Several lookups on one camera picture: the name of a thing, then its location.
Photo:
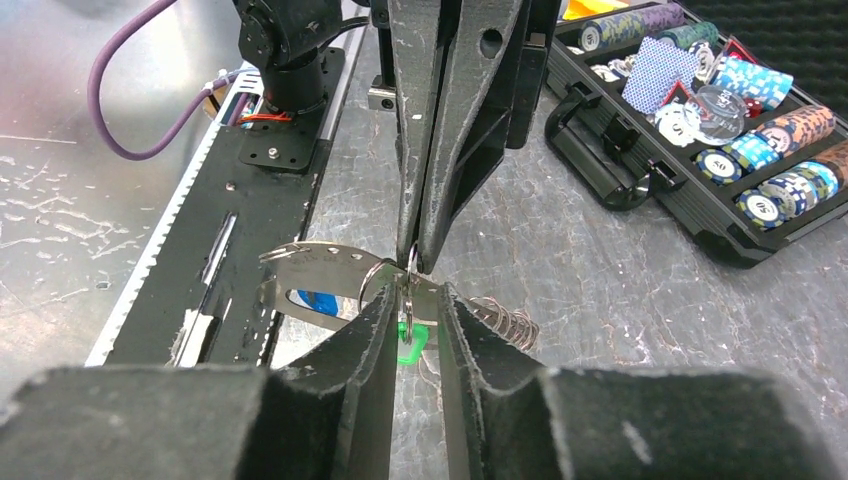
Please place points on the metal key organizer plate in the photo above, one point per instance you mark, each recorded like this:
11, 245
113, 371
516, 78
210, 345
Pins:
351, 273

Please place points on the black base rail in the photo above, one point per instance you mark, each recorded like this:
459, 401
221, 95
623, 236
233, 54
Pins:
255, 191

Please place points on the green key tag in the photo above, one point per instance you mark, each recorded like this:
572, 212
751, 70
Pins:
411, 343

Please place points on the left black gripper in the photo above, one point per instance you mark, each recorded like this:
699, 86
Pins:
463, 79

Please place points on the grey slotted cable duct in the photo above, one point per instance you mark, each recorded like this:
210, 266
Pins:
138, 279

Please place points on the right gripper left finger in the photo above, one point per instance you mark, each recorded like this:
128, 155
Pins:
327, 415

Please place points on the blue key tag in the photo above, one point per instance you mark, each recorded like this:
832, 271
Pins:
320, 302

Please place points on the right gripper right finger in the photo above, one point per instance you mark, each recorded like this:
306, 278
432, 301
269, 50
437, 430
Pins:
507, 416

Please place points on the black poker chip case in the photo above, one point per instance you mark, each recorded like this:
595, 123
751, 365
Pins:
731, 114

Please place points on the yellow orange toy block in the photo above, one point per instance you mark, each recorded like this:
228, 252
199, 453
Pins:
577, 9

